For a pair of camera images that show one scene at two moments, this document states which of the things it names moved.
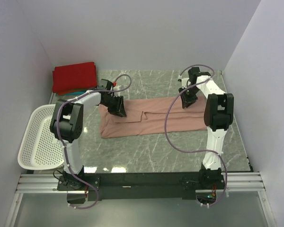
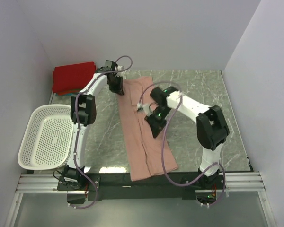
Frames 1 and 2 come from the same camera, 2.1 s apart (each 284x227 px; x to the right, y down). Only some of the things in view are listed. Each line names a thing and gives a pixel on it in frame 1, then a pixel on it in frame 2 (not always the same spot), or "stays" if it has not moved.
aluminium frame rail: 43,183 stays
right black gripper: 187,101 -> 155,126
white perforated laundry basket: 39,149 stays
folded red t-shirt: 75,76 stays
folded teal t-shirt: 77,93 stays
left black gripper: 119,110 -> 119,89
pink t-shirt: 148,116 -> 147,155
